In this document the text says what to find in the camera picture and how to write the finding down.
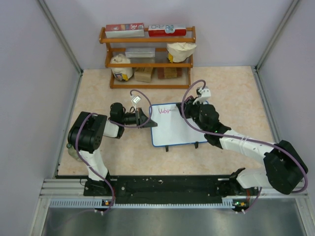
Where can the red white box right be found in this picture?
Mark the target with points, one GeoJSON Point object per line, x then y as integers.
{"type": "Point", "coordinates": [167, 30]}

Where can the wooden three-tier shelf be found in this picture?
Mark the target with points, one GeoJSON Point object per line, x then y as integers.
{"type": "Point", "coordinates": [115, 46]}

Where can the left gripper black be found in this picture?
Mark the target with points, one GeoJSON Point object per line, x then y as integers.
{"type": "Point", "coordinates": [143, 118]}

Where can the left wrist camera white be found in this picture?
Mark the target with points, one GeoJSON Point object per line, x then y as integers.
{"type": "Point", "coordinates": [135, 100]}

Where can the red white box left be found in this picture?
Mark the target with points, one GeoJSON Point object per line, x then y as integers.
{"type": "Point", "coordinates": [125, 30]}

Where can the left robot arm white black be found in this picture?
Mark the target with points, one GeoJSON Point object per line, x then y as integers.
{"type": "Point", "coordinates": [85, 137]}

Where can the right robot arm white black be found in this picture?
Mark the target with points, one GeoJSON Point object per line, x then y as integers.
{"type": "Point", "coordinates": [282, 167]}

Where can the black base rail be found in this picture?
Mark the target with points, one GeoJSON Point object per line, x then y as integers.
{"type": "Point", "coordinates": [202, 189]}

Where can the red white box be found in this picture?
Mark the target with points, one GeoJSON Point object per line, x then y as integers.
{"type": "Point", "coordinates": [125, 30]}
{"type": "Point", "coordinates": [167, 30]}

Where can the clear glass bottle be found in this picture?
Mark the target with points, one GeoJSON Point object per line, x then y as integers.
{"type": "Point", "coordinates": [72, 152]}

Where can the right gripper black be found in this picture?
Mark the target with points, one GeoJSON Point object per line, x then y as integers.
{"type": "Point", "coordinates": [188, 105]}

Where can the cream paper bag upper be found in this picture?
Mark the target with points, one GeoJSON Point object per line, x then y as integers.
{"type": "Point", "coordinates": [180, 51]}

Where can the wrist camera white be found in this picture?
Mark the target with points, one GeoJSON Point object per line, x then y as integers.
{"type": "Point", "coordinates": [135, 100]}
{"type": "Point", "coordinates": [203, 94]}

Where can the white flour bag lower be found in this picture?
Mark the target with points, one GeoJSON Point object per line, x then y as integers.
{"type": "Point", "coordinates": [121, 73]}

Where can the tan brown block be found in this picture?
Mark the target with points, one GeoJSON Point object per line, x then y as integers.
{"type": "Point", "coordinates": [144, 74]}

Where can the reddish brown block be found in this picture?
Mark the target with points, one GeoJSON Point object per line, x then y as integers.
{"type": "Point", "coordinates": [169, 72]}

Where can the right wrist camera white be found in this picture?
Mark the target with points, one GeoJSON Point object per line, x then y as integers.
{"type": "Point", "coordinates": [203, 94]}

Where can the blue framed whiteboard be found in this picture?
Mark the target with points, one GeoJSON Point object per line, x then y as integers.
{"type": "Point", "coordinates": [171, 128]}

